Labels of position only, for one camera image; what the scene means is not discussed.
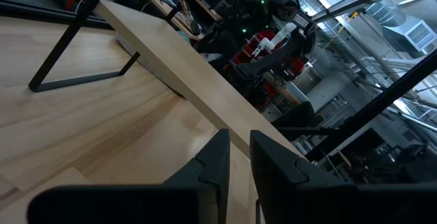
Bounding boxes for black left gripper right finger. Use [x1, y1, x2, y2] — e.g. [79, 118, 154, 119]
[249, 129, 437, 224]

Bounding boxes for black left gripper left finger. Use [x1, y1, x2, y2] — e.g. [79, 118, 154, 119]
[27, 128, 231, 224]

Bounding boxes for black office chair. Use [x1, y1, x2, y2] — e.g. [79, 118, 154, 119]
[272, 100, 317, 142]

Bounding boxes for wooden background desk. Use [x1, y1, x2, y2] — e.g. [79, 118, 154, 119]
[135, 0, 223, 42]

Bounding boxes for grey ceiling vent unit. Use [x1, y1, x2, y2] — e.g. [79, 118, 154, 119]
[381, 14, 437, 53]

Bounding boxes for wooden shelf with black frame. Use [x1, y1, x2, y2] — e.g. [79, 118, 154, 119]
[27, 0, 305, 159]

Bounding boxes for black aluminium rig frame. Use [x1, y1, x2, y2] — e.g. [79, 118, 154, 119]
[0, 0, 437, 163]

